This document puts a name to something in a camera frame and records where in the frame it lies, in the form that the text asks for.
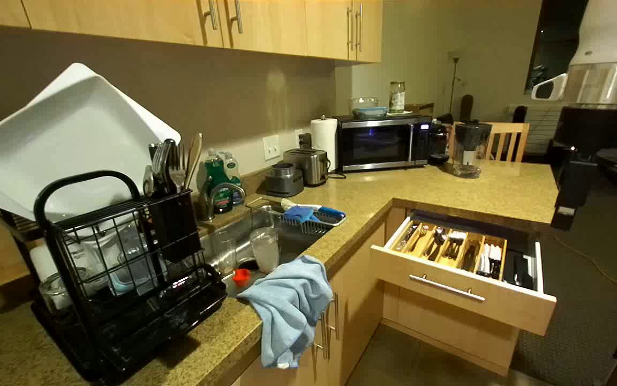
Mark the glass bowl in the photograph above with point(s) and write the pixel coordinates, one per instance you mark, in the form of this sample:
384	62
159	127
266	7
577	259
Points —
369	109

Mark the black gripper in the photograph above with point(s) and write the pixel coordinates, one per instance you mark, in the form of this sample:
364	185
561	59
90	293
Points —
575	186

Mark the small grey kitchen appliance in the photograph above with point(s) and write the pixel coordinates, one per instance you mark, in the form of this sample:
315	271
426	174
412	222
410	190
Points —
285	181

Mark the black utensil holder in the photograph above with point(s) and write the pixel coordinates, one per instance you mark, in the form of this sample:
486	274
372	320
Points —
174	225

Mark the metal sink faucet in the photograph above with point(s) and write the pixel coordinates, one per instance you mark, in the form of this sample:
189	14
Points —
217	200

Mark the black floor lamp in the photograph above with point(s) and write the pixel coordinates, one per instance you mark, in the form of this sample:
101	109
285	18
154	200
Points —
455	77

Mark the clear plastic container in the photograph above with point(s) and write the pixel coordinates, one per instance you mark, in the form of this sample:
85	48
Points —
116	249

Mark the small red object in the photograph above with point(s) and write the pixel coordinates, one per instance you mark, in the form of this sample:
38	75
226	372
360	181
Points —
242	276

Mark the wooden cutlery organizer tray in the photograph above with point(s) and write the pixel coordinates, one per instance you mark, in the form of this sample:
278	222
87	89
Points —
459	249

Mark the wooden upper cabinets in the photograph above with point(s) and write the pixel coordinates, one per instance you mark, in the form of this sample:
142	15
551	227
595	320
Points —
144	18

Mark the stainless steel toaster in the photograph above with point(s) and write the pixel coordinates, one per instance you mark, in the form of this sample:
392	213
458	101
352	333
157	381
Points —
310	165

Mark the clear drinking glass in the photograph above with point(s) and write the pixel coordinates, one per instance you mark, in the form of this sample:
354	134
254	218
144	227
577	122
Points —
265	249

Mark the white paper towel roll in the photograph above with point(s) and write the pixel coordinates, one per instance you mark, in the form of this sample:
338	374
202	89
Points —
324	142

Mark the green dish soap bottle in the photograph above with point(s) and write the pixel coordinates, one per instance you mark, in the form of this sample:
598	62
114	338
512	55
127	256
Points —
222	179

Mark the light blue cloth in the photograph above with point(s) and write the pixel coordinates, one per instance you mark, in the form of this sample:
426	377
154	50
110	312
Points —
289	306

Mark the wooden slat chair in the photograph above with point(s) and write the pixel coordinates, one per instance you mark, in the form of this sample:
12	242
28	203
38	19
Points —
507	142

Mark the glass jar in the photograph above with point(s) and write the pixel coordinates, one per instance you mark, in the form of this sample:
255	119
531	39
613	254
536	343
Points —
398	97

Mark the white wall outlet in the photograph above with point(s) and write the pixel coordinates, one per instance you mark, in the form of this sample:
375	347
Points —
300	138

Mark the stainless steel sink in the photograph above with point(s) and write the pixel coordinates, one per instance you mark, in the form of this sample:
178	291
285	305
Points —
234	239

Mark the blue sponge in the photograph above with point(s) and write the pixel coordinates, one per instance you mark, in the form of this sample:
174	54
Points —
300	214

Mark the black stainless microwave oven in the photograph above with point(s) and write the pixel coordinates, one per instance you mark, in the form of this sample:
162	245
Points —
375	143

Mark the white wall switch plate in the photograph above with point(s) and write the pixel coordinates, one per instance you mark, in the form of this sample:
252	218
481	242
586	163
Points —
270	147

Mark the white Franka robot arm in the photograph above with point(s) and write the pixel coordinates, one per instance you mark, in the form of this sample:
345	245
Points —
609	29

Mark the utensils bundle in holder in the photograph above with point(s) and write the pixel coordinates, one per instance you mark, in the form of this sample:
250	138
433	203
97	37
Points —
171	163

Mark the black dish brush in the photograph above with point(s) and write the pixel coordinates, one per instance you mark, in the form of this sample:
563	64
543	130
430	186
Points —
330	213

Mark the wooden base cabinet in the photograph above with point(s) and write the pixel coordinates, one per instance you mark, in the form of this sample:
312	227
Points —
358	300

